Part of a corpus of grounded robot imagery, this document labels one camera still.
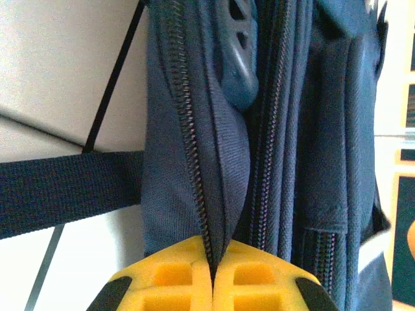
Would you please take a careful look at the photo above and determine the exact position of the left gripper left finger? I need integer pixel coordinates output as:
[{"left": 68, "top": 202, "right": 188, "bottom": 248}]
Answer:
[{"left": 86, "top": 235, "right": 215, "bottom": 311}]

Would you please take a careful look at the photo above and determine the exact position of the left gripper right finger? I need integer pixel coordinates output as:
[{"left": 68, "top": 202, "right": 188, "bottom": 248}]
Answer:
[{"left": 212, "top": 239, "right": 340, "bottom": 311}]

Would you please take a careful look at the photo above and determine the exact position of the navy blue backpack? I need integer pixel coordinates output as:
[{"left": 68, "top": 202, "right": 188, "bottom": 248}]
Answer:
[{"left": 0, "top": 0, "right": 395, "bottom": 311}]

